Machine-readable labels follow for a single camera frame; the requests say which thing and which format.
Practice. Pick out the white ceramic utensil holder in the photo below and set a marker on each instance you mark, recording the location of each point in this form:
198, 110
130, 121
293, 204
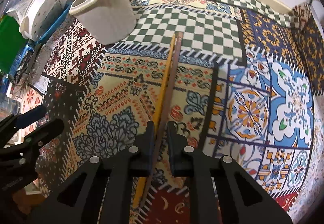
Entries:
108, 21

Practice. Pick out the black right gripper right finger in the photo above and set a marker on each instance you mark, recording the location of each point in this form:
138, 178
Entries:
221, 191

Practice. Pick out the mauve pink chopstick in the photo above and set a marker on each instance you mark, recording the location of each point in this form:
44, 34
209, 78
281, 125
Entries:
164, 104

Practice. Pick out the patterned patchwork table mat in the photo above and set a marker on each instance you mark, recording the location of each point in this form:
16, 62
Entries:
249, 84

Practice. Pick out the yellow wooden chopstick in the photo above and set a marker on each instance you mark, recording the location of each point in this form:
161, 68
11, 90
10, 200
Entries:
158, 112

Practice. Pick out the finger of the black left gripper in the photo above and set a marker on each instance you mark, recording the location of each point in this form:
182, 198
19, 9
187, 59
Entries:
33, 142
13, 123

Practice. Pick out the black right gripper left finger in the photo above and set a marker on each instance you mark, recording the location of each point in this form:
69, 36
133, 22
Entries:
99, 191

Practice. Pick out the green plastic box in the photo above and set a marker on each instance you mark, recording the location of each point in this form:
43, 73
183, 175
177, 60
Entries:
11, 42

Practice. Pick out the white perforated plastic lid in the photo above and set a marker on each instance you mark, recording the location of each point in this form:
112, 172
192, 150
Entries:
39, 17

